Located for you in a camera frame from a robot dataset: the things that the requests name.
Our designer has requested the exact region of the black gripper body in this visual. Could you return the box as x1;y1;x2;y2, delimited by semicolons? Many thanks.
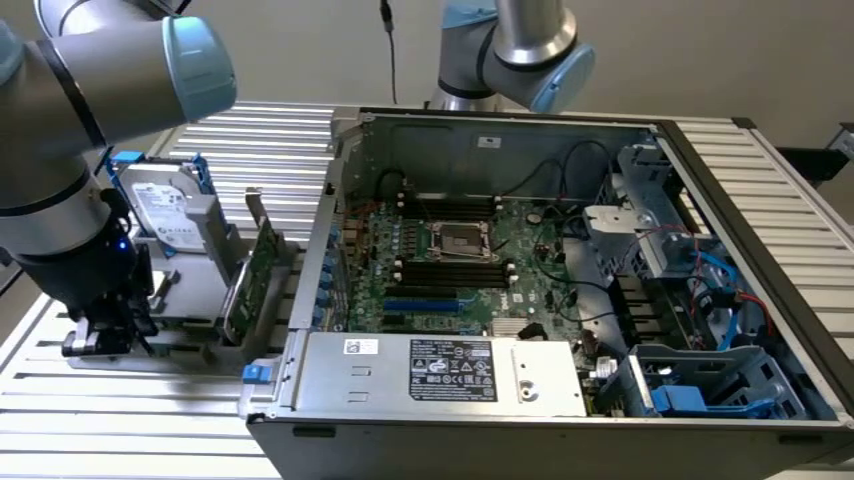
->
12;225;157;327

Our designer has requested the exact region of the black RAM slot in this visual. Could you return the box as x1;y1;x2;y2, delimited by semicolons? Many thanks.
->
394;257;514;268
399;193;503;203
397;210;506;221
398;204;505;215
390;277;521;290
393;263;517;275
398;199;505;209
391;270;519;283

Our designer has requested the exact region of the green graphics card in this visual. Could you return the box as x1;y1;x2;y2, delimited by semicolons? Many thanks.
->
222;186;287;347

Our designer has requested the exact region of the silver hard disk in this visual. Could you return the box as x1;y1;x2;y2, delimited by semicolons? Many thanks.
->
119;159;219;257

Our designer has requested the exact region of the blue plastic disk caddy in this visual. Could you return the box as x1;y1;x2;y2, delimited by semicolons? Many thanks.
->
99;149;217;242

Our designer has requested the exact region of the grey power supply unit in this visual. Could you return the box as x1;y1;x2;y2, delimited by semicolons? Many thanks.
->
279;332;590;419

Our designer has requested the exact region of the blue expansion slot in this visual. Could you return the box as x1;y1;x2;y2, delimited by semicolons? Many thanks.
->
382;298;463;313

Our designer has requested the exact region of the black expansion slot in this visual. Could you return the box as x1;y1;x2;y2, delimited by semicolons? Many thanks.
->
385;287;461;300

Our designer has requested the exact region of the metal CPU socket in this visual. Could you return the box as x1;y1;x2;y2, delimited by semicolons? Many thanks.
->
425;218;501;265

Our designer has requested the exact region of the green motherboard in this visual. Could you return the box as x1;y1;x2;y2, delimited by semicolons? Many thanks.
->
331;195;590;342

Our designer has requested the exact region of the black open PC case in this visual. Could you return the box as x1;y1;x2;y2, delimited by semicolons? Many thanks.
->
238;105;854;480

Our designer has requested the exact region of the grey optical drive cage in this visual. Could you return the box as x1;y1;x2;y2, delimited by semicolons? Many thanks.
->
578;143;721;280

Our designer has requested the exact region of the grey disk bay cage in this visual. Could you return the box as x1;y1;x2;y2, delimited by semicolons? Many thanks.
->
598;342;814;421

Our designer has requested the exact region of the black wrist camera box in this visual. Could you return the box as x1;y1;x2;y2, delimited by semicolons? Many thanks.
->
99;187;139;254

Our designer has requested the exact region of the black power wire bundle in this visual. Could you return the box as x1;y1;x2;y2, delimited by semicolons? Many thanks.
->
375;168;410;204

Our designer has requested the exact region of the black hanging cable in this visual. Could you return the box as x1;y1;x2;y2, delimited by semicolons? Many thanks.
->
378;0;403;104

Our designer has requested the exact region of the black looped wire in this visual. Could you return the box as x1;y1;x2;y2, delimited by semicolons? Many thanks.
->
502;139;614;202

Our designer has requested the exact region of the blue disk carrier handle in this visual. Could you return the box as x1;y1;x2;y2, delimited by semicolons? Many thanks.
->
653;383;709;418

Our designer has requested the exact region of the blue data wire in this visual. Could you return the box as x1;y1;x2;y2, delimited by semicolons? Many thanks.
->
692;248;750;352

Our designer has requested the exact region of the red wire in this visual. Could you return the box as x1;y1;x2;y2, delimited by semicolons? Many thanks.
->
732;293;781;337

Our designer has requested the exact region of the black table side bracket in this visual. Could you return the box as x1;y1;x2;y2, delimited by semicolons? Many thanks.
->
776;121;854;184

